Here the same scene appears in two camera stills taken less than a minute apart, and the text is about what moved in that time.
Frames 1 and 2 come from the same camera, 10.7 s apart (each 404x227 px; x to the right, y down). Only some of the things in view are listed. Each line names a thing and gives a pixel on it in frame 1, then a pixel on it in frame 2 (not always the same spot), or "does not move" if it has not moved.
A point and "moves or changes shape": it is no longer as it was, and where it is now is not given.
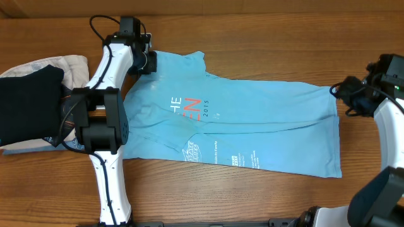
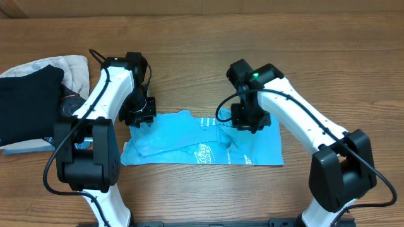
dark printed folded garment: [67, 119] does not move
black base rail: [273, 222] does not move
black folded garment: [30, 106] does not move
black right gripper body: [360, 103] to [250, 117]
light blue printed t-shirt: [178, 110] moves or changes shape
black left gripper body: [147, 62] to [137, 108]
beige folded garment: [76, 76] does not move
